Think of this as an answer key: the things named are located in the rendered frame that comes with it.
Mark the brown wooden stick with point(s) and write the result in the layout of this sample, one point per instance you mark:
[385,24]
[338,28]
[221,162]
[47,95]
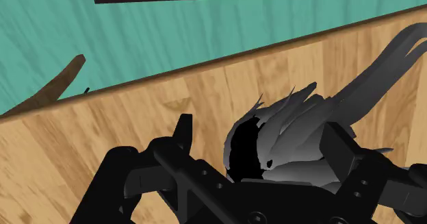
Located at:
[50,89]

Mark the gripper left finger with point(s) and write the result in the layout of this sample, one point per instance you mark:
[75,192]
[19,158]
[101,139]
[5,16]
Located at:
[166,170]

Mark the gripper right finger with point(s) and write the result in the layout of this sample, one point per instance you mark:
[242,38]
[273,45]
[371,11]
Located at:
[363,176]

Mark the grey bird figure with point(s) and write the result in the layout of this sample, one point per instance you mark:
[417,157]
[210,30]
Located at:
[300,143]

